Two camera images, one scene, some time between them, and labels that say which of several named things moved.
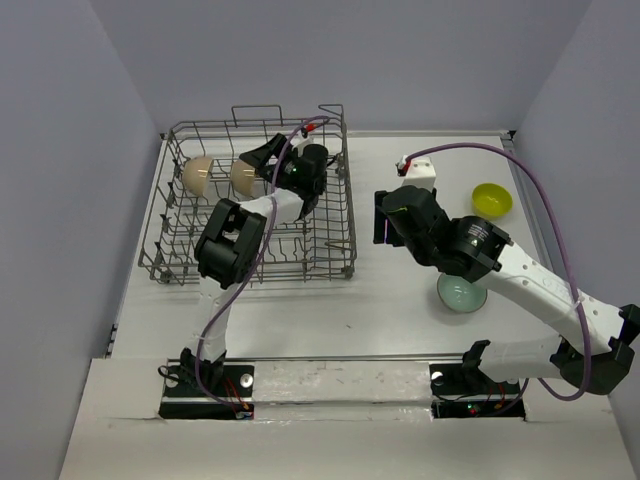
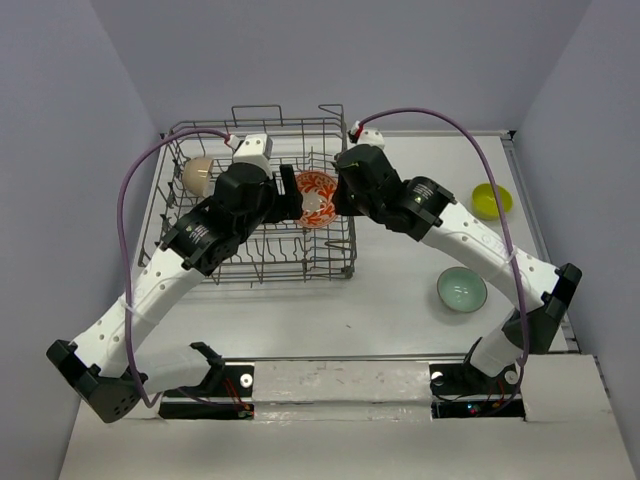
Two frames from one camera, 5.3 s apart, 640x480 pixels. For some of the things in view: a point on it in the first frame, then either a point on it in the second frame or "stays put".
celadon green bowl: (461, 294) stays put
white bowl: (196, 171) stays put
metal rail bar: (371, 357) stays put
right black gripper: (381, 224) to (343, 205)
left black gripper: (259, 156) to (286, 207)
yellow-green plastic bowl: (491, 201) stays put
